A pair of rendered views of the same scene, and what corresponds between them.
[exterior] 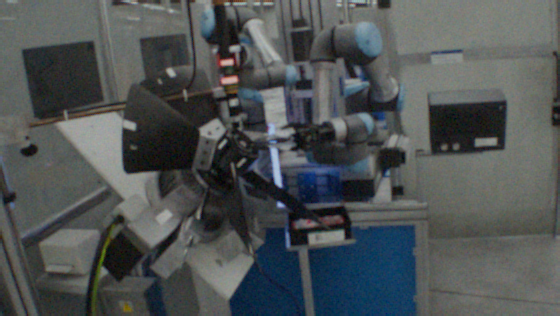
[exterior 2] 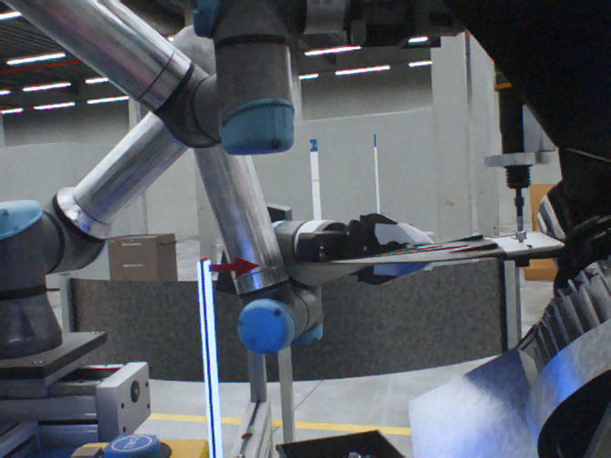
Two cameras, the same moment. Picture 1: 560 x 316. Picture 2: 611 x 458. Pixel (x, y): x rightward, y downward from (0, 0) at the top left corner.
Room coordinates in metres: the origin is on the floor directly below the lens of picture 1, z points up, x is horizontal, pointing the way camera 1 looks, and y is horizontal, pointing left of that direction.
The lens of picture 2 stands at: (1.74, 0.76, 1.25)
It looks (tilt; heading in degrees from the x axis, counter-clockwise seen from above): 3 degrees down; 256
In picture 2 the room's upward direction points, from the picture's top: 3 degrees counter-clockwise
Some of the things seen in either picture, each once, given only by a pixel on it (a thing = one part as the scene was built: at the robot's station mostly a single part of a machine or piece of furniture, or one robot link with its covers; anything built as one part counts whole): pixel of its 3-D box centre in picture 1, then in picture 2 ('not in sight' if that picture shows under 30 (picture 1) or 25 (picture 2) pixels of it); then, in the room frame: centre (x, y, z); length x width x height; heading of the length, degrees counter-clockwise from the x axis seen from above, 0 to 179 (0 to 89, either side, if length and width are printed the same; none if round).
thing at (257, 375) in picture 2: (420, 176); (255, 350); (1.55, -0.47, 0.96); 0.03 x 0.03 x 0.20; 74
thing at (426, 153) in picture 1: (448, 153); not in sight; (1.52, -0.57, 1.04); 0.24 x 0.03 x 0.03; 74
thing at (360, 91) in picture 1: (359, 98); (6, 243); (1.96, -0.34, 1.20); 0.13 x 0.12 x 0.14; 61
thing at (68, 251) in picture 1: (69, 253); not in sight; (1.32, 0.75, 0.92); 0.17 x 0.16 x 0.11; 74
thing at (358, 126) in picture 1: (355, 126); (294, 245); (1.52, -0.24, 1.17); 0.11 x 0.08 x 0.09; 111
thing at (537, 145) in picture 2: (229, 104); (524, 118); (1.35, 0.15, 1.32); 0.09 x 0.07 x 0.10; 109
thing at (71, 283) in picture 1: (95, 262); not in sight; (1.39, 0.70, 0.85); 0.36 x 0.24 x 0.03; 164
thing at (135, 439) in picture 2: not in sight; (132, 452); (1.76, 0.28, 1.08); 0.04 x 0.04 x 0.02
